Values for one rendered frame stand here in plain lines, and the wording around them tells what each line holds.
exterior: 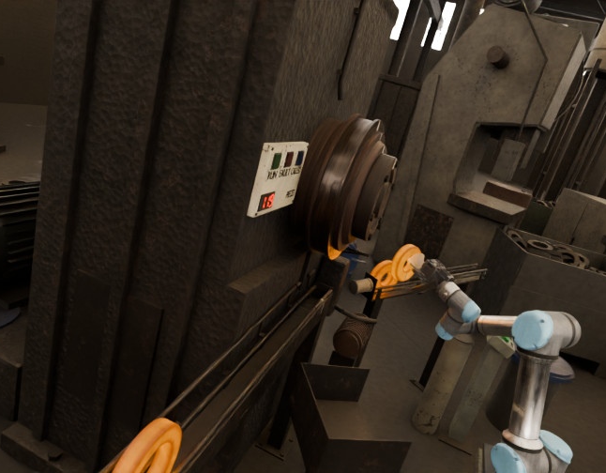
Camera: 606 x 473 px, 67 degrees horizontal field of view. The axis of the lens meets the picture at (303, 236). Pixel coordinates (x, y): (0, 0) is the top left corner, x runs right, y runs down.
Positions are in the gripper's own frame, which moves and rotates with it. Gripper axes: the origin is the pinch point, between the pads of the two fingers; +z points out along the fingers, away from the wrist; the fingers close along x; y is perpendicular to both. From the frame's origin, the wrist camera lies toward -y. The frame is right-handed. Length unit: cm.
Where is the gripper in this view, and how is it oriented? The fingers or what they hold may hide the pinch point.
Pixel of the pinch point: (407, 258)
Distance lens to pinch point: 193.9
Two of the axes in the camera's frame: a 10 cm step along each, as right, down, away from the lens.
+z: -5.3, -6.3, 5.7
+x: -7.3, 0.0, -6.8
